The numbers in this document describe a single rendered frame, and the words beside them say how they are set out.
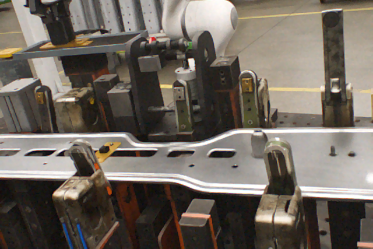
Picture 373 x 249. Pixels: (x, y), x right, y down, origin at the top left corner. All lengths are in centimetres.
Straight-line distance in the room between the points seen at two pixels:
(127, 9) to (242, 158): 494
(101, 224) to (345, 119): 51
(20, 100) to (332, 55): 76
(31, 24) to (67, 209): 422
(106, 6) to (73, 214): 516
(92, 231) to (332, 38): 56
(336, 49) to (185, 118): 35
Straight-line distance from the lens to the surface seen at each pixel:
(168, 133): 107
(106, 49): 119
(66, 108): 113
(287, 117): 169
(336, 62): 90
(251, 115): 96
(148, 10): 554
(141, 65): 103
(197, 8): 133
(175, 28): 135
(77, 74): 131
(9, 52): 145
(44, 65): 500
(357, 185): 73
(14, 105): 123
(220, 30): 130
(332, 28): 90
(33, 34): 494
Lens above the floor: 140
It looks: 22 degrees down
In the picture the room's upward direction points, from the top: 11 degrees counter-clockwise
